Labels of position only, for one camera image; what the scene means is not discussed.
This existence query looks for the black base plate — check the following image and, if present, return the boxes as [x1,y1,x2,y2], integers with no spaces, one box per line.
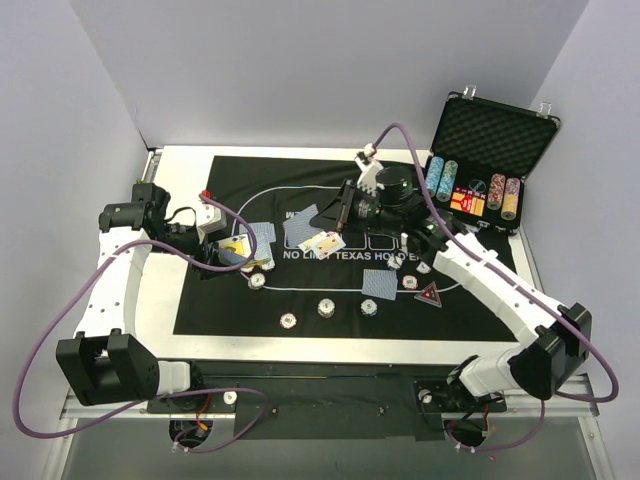
[144,357,509,444]

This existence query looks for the grey chip stack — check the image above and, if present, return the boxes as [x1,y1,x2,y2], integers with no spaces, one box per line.
[317,298,336,318]

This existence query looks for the black aluminium chip case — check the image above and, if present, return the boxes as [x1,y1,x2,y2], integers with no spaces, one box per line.
[427,85,561,235]

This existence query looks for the purple cable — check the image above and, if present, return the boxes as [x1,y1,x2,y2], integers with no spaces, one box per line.
[12,192,269,455]
[372,122,620,454]

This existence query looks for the blue backed dealt card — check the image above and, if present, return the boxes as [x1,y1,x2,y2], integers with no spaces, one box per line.
[361,269,398,301]

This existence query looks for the face up ace card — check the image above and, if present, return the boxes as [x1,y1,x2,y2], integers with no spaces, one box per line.
[298,233,323,252]

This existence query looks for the red chip row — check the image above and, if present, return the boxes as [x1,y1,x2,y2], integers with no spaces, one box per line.
[487,173,506,210]

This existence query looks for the red white chip front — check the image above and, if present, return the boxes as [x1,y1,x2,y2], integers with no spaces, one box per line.
[279,312,297,330]

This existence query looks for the blue backed card fan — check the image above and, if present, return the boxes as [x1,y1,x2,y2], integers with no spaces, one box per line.
[235,222,275,263]

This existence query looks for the black poker table mat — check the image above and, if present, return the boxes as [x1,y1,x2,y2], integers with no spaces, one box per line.
[174,156,513,342]

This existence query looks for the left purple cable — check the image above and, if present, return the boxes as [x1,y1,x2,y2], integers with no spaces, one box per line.
[12,192,269,455]

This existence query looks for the yellow chip row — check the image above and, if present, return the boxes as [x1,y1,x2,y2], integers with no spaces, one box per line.
[501,178,521,221]

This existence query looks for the grey chips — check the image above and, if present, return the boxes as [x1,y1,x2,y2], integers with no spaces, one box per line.
[387,255,404,270]
[248,273,266,290]

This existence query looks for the aluminium rail frame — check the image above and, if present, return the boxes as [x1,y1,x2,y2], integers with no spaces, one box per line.
[42,145,614,480]

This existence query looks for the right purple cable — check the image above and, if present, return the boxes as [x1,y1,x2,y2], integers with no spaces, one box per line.
[372,122,620,454]

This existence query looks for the face up red card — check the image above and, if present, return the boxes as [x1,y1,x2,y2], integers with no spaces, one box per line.
[311,232,345,258]

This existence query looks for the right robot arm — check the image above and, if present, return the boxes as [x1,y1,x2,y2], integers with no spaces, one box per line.
[310,158,591,409]

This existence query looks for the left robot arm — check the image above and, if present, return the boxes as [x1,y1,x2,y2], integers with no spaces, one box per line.
[56,183,227,412]

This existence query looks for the light blue chip row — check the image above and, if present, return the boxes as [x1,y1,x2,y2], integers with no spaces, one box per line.
[425,156,444,197]

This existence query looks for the red card deck in case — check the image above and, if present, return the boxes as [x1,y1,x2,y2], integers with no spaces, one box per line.
[449,187,486,217]

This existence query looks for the blue chip stack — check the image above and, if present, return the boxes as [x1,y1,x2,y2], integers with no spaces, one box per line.
[360,299,378,317]

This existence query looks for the green chip row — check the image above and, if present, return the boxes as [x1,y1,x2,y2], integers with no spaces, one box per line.
[436,160,458,202]

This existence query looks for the red triangle dealer marker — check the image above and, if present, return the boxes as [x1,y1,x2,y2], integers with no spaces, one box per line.
[414,282,442,308]

